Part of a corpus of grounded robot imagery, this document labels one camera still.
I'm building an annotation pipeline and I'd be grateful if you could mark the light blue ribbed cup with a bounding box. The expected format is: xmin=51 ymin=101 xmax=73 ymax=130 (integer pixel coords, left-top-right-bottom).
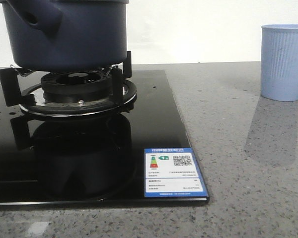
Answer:
xmin=261 ymin=24 xmax=298 ymax=102

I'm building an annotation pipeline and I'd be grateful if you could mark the black pot support grate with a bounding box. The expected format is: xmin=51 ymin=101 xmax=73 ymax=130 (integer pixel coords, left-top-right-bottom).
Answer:
xmin=0 ymin=52 xmax=137 ymax=117

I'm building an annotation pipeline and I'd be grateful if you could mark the dark blue cooking pot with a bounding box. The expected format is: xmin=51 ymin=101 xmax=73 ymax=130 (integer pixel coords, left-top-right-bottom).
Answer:
xmin=0 ymin=0 xmax=127 ymax=72

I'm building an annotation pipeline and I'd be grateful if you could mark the blue energy label sticker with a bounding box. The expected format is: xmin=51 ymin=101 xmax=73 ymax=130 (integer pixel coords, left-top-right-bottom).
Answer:
xmin=144 ymin=147 xmax=209 ymax=200

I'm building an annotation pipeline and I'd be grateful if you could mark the black round gas burner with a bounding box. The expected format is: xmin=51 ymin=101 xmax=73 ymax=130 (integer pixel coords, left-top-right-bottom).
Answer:
xmin=41 ymin=72 xmax=112 ymax=103

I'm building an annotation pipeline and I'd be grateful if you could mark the black glass gas stove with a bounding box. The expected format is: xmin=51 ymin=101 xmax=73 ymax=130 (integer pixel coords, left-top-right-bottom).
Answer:
xmin=0 ymin=70 xmax=210 ymax=210

